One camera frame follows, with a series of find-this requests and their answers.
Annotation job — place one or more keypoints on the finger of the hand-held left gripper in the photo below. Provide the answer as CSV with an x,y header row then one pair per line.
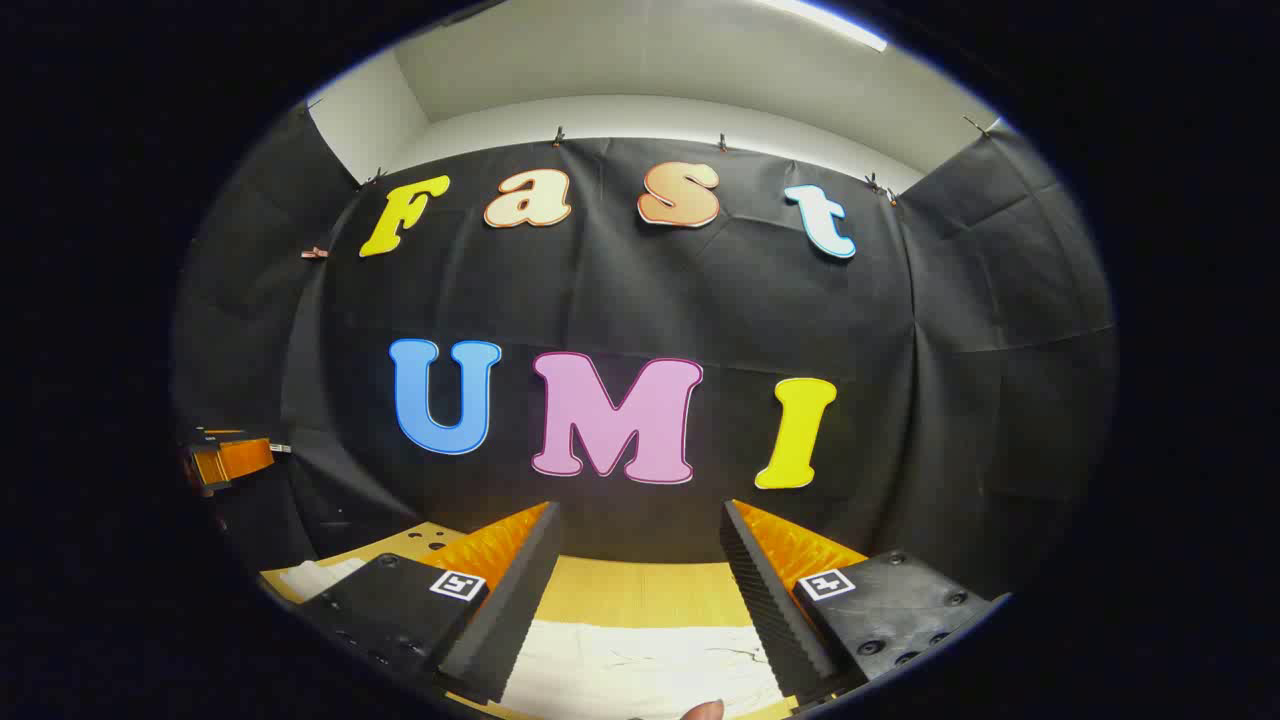
x,y
222,432
235,460

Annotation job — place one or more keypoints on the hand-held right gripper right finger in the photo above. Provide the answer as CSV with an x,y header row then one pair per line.
x,y
760,600

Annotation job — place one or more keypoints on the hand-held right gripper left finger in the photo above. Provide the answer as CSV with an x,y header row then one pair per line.
x,y
520,590

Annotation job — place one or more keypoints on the white jeans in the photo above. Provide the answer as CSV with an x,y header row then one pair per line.
x,y
640,665

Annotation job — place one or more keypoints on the black backdrop cloth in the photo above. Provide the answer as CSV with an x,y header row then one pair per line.
x,y
700,300

